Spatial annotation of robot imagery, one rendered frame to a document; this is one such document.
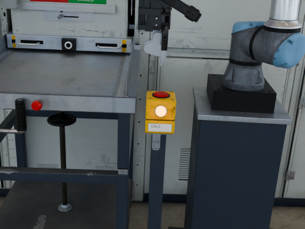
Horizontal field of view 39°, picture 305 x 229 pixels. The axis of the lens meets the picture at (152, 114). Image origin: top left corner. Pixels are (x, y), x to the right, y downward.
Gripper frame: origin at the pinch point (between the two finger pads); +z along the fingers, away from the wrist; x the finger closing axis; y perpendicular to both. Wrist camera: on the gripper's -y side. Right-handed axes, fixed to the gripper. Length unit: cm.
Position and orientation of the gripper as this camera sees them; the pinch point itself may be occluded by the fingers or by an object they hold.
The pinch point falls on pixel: (164, 61)
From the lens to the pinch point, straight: 113.8
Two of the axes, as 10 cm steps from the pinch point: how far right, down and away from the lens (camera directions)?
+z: -0.4, 9.3, 3.6
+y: -10.0, -0.4, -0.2
